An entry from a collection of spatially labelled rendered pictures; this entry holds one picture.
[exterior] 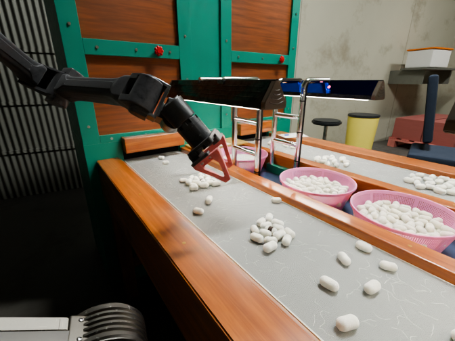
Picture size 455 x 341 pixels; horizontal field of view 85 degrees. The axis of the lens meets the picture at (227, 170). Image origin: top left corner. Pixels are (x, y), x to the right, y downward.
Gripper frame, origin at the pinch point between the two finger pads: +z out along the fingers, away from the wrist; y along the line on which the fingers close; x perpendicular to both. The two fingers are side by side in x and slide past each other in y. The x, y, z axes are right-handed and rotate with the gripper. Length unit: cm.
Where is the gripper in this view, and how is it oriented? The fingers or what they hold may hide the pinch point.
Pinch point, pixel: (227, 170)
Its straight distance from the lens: 58.1
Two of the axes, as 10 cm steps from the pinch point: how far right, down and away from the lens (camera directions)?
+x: 7.7, -5.8, -2.7
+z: 6.3, 7.4, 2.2
